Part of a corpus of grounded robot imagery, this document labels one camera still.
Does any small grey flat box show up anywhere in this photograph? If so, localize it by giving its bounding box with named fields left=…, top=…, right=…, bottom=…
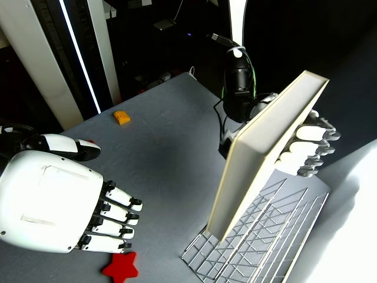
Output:
left=153, top=19, right=177, bottom=31

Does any white body pillar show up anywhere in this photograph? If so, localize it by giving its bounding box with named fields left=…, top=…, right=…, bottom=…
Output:
left=0, top=0, right=85, bottom=130

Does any white wire rack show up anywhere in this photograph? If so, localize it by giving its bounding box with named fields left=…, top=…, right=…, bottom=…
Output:
left=181, top=169, right=330, bottom=283

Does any white pillar with light strip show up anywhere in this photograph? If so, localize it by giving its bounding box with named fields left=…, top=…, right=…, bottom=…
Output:
left=58, top=0, right=121, bottom=114

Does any beige paperback book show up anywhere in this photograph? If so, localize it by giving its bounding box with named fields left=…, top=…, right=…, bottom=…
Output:
left=206, top=70, right=330, bottom=243

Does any orange toy block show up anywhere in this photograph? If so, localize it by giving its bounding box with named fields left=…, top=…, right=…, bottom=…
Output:
left=113, top=110, right=131, bottom=126

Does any red star block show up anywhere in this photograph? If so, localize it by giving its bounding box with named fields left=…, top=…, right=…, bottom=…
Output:
left=102, top=251, right=139, bottom=283

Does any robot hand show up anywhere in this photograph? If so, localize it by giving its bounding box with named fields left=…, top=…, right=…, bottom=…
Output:
left=0, top=134, right=144, bottom=254
left=276, top=110, right=342, bottom=177

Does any grey table cloth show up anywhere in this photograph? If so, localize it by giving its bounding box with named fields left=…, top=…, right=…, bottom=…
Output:
left=0, top=72, right=330, bottom=283

